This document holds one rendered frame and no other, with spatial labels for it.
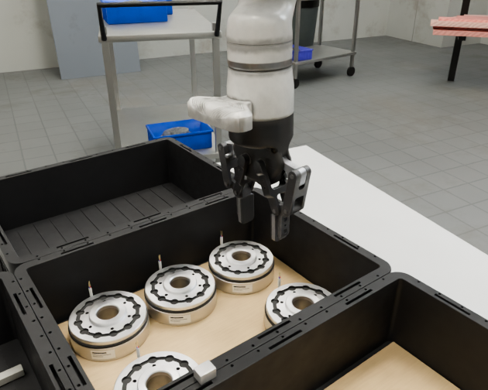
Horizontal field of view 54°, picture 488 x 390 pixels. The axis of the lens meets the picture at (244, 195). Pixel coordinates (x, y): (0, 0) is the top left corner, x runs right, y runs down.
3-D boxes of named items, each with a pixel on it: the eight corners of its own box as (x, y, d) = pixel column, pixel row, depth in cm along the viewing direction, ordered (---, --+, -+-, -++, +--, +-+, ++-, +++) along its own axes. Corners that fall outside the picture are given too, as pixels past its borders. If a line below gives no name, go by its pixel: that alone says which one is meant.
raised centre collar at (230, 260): (244, 246, 79) (244, 242, 79) (262, 260, 75) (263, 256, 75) (219, 256, 76) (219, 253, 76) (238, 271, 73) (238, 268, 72)
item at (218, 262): (247, 236, 82) (247, 234, 82) (286, 264, 75) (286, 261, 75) (197, 257, 77) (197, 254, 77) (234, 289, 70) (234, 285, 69)
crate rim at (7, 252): (170, 145, 106) (170, 135, 105) (254, 196, 84) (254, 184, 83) (-31, 196, 84) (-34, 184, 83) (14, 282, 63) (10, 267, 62)
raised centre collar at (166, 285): (184, 270, 73) (184, 267, 73) (204, 286, 70) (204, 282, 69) (156, 283, 70) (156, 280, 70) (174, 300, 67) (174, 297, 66)
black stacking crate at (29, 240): (173, 185, 110) (170, 138, 105) (252, 242, 89) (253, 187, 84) (-16, 242, 89) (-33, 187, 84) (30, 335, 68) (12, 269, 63)
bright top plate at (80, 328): (125, 284, 71) (125, 281, 70) (160, 321, 64) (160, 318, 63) (57, 314, 65) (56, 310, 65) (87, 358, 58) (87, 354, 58)
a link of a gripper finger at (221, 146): (237, 138, 62) (248, 182, 63) (228, 138, 63) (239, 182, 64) (221, 143, 60) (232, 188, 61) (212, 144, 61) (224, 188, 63)
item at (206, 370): (208, 367, 47) (208, 358, 47) (217, 377, 46) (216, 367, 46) (193, 376, 46) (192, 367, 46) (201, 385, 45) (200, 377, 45)
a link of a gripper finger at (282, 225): (273, 199, 57) (273, 235, 59) (292, 207, 55) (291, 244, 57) (283, 194, 58) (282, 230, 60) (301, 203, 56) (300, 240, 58)
